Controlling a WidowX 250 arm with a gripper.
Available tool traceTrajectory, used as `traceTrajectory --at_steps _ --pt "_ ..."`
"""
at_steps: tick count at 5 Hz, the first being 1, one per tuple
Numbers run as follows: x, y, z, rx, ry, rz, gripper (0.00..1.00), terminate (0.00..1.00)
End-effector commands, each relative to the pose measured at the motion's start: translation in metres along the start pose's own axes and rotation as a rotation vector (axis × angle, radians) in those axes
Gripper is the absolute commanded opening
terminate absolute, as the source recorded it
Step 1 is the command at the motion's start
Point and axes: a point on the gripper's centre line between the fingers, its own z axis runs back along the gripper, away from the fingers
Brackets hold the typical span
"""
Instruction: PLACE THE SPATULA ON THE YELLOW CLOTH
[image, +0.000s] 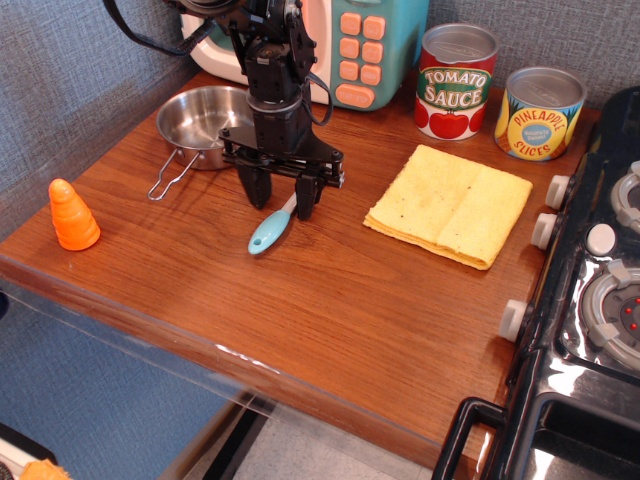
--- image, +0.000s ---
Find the tomato sauce can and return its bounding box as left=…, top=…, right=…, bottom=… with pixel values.
left=414, top=23, right=499, bottom=140

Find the white spatula with teal handle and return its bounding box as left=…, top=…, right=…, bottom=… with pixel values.
left=247, top=193, right=297, bottom=255

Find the orange toy carrot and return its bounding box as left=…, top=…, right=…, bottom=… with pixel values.
left=48, top=178, right=101, bottom=251

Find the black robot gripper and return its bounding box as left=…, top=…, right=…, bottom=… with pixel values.
left=219, top=93, right=344, bottom=220

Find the black toy stove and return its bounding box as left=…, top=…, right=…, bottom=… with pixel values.
left=433, top=87, right=639, bottom=479

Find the pineapple slices can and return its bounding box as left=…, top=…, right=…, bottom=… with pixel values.
left=494, top=66, right=587, bottom=162

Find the toy microwave oven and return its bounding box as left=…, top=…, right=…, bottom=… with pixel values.
left=181, top=1, right=429, bottom=111

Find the small steel pan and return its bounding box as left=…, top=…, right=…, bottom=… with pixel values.
left=147, top=86, right=253, bottom=201

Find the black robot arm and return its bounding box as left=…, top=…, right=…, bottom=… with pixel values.
left=175, top=1, right=344, bottom=220

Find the folded yellow cloth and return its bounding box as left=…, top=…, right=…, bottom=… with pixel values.
left=363, top=145, right=533, bottom=271

